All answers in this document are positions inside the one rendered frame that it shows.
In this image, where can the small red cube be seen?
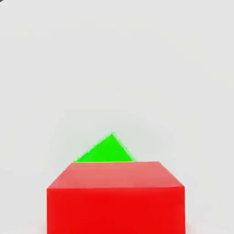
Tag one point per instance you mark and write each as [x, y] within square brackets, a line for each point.
[115, 208]

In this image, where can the small green cube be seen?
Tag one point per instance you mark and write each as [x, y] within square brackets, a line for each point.
[107, 150]

